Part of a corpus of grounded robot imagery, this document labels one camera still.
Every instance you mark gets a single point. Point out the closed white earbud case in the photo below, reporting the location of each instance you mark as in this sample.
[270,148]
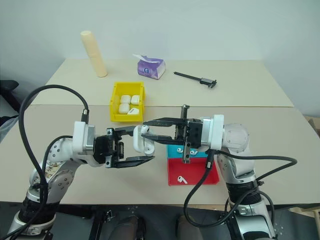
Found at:
[125,98]
[133,111]
[123,108]
[135,99]

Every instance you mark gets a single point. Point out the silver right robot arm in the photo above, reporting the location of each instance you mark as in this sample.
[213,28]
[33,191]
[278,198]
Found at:
[237,162]

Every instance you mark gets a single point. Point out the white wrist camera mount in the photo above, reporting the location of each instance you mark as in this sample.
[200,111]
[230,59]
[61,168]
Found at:
[215,132]
[78,136]

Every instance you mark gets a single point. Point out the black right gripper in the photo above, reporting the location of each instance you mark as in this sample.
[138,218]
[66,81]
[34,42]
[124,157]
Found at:
[193,135]

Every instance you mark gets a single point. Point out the white earbud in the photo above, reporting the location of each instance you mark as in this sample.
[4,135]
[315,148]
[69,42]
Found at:
[145,128]
[179,150]
[193,152]
[181,179]

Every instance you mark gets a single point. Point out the white earbud case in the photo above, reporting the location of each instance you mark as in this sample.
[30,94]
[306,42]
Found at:
[137,141]
[135,99]
[133,111]
[123,108]
[125,98]

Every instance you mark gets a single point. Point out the blue plastic tray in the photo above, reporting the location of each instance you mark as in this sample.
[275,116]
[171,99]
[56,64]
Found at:
[172,151]

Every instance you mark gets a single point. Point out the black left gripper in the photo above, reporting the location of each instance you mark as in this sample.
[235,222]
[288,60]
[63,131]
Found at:
[103,148]

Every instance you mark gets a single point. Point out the beige cylindrical roll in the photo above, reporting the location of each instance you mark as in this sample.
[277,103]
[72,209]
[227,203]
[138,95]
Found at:
[93,52]

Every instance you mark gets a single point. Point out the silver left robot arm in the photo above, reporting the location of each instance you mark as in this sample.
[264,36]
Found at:
[62,175]

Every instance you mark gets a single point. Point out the purple tissue pack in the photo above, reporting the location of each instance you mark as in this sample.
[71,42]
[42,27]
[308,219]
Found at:
[150,68]

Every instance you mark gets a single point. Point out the black vernier caliper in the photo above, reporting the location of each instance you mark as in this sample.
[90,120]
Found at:
[206,81]

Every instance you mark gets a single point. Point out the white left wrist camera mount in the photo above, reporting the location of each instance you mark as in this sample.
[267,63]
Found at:
[78,136]

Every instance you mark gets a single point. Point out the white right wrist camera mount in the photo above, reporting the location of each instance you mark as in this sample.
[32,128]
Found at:
[215,132]

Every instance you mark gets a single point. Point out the black chair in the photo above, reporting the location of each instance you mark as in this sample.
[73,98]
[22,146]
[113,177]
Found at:
[7,86]

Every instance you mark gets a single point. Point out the red plastic tray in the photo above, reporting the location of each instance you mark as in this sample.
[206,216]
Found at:
[192,172]

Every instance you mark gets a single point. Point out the yellow plastic bin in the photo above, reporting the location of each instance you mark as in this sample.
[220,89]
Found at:
[127,87]

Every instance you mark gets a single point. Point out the black table frame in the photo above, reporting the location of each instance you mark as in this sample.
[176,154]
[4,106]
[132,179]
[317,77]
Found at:
[98,225]

